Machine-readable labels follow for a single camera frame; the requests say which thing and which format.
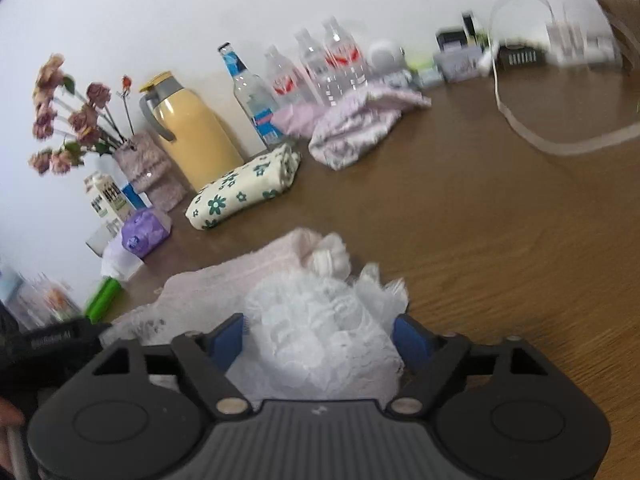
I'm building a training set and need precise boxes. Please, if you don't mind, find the fuzzy pink vase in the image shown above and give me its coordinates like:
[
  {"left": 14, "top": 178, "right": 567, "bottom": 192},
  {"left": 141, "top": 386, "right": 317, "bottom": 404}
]
[{"left": 114, "top": 131, "right": 186, "bottom": 212}]

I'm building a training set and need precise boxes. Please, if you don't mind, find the purple tissue pack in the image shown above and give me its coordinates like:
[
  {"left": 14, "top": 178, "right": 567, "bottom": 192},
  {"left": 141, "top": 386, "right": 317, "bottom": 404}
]
[{"left": 122, "top": 208, "right": 172, "bottom": 259}]

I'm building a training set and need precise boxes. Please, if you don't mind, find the green handled tool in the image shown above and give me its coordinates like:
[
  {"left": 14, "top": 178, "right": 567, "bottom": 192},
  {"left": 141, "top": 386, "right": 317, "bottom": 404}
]
[{"left": 85, "top": 276, "right": 122, "bottom": 324}]

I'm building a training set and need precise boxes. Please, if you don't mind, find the white round speaker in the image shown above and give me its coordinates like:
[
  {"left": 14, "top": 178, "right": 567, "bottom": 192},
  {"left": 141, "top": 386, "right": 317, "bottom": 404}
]
[{"left": 367, "top": 39, "right": 406, "bottom": 74}]

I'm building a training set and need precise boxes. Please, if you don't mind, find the translucent white cable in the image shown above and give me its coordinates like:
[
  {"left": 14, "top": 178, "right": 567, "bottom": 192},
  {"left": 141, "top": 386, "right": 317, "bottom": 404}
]
[{"left": 487, "top": 0, "right": 640, "bottom": 157}]

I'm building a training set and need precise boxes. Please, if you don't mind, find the yellow thermos jug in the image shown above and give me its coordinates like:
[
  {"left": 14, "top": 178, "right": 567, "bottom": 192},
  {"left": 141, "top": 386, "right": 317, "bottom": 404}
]
[{"left": 139, "top": 72, "right": 244, "bottom": 190}]

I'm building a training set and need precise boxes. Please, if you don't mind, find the folded green floral cloth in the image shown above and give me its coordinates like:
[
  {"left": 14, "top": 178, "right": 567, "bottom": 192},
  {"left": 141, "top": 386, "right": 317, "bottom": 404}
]
[{"left": 186, "top": 144, "right": 300, "bottom": 231}]

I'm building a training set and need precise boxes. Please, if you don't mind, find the clear plastic storage bag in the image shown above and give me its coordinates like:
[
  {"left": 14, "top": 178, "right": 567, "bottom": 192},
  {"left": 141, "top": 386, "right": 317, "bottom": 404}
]
[{"left": 227, "top": 263, "right": 409, "bottom": 404}]

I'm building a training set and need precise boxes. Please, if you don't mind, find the blue label glass bottle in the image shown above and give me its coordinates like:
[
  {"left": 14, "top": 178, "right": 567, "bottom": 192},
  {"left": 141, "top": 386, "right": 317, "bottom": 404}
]
[{"left": 218, "top": 42, "right": 283, "bottom": 150}]

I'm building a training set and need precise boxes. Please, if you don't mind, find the black electronic box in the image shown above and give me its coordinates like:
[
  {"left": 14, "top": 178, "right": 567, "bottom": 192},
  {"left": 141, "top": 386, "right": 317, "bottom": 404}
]
[{"left": 498, "top": 44, "right": 546, "bottom": 70}]

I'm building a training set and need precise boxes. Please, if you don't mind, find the dried pink flower bouquet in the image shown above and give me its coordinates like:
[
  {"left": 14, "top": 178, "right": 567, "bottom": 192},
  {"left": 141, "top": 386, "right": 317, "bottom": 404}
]
[{"left": 28, "top": 53, "right": 131, "bottom": 176}]

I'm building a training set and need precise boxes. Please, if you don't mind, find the red label water bottle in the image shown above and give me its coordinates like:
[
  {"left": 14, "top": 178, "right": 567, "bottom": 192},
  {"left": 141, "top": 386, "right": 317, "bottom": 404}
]
[
  {"left": 322, "top": 16, "right": 370, "bottom": 89},
  {"left": 295, "top": 28, "right": 342, "bottom": 106},
  {"left": 265, "top": 46, "right": 314, "bottom": 105}
]

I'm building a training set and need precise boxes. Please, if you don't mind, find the lilac storage box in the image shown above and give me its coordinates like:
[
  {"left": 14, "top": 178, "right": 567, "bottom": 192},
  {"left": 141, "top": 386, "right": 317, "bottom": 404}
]
[{"left": 434, "top": 46, "right": 483, "bottom": 84}]

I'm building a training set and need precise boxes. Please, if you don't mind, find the crumpled pink patterned garment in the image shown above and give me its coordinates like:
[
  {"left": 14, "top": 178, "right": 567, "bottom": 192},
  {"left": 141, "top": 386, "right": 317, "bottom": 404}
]
[{"left": 271, "top": 82, "right": 432, "bottom": 170}]

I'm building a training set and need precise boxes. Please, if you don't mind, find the white milk carton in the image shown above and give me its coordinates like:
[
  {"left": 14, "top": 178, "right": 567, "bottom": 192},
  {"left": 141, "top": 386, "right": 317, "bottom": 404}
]
[{"left": 84, "top": 172, "right": 134, "bottom": 222}]

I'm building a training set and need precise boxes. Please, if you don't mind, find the person's left hand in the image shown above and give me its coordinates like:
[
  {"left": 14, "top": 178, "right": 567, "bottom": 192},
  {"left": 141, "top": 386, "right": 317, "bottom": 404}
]
[{"left": 0, "top": 399, "right": 24, "bottom": 474}]

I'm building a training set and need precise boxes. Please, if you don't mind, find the pink fluffy garment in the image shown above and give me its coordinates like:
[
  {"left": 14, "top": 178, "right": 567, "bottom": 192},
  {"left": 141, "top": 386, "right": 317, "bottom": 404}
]
[{"left": 100, "top": 228, "right": 352, "bottom": 348}]

